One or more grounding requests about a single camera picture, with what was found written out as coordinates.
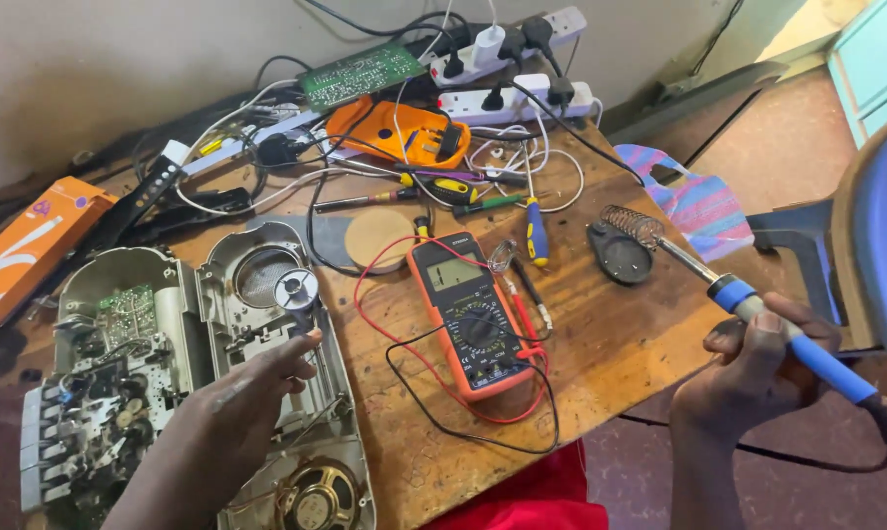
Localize blue and yellow screwdriver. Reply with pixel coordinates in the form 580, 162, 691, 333
523, 143, 550, 268

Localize black multimeter probe lead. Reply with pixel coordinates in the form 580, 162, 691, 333
385, 258, 561, 455

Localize person's red trousers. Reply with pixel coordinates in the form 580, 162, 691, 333
420, 439, 611, 530

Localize person's left hand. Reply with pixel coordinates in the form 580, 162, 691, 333
182, 328, 323, 481

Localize white charger plug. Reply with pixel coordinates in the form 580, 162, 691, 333
472, 25, 507, 69

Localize long white cable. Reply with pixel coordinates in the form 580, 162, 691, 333
173, 77, 396, 219

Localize orange plastic device case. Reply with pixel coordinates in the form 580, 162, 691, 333
324, 95, 473, 171

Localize silver solder spool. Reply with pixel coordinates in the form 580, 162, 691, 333
273, 268, 320, 312

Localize blue plastic chair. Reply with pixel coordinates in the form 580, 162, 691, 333
745, 102, 887, 356

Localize long white power strip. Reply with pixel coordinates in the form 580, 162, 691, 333
428, 6, 589, 88

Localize thin black cable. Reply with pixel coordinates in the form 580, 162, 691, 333
305, 171, 365, 278

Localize blue handled soldering iron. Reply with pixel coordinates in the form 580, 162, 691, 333
655, 234, 887, 451

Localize person's right hand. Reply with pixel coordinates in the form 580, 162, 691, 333
669, 293, 842, 444

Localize short white power strip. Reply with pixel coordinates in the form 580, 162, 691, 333
436, 73, 596, 127

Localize black soldering iron cable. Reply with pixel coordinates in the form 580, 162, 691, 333
618, 412, 887, 474

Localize thick black power cable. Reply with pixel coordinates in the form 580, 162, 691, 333
508, 79, 645, 187

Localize orange digital multimeter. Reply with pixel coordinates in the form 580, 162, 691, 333
406, 231, 550, 403

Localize red multimeter probe lead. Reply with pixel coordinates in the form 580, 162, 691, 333
352, 236, 552, 426

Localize coiled white cable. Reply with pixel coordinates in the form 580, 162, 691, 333
464, 124, 586, 215

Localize yellow and black screwdriver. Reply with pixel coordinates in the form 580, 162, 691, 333
399, 172, 481, 206

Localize black soldering stand with coil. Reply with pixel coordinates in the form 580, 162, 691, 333
587, 205, 667, 286

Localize green handled screwdriver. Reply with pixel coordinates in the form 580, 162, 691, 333
453, 192, 534, 219

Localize round wooden disc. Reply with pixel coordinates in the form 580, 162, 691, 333
344, 209, 418, 275

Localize teal cabinet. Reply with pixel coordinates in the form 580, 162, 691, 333
826, 0, 887, 148

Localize pink and blue striped bag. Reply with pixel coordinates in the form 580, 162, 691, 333
612, 143, 755, 265

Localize black plastic bracket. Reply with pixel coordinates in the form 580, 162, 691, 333
118, 187, 254, 245

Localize orange cardboard box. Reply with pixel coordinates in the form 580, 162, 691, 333
0, 176, 119, 328

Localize black plastic panel strip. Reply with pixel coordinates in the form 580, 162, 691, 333
81, 154, 188, 253

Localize grey radio casing with speaker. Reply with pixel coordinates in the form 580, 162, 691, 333
195, 221, 377, 530

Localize grey metal strip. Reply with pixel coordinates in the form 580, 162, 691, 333
180, 109, 321, 178

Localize grey radio chassis with boards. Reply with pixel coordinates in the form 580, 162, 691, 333
19, 246, 203, 518

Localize green circuit board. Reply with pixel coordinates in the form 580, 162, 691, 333
297, 41, 427, 113

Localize grey mat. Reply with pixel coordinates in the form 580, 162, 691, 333
248, 213, 357, 270

